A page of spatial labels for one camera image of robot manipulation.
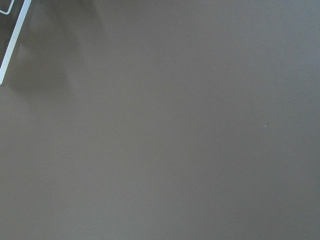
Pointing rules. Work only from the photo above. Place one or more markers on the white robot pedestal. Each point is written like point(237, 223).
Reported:
point(12, 17)

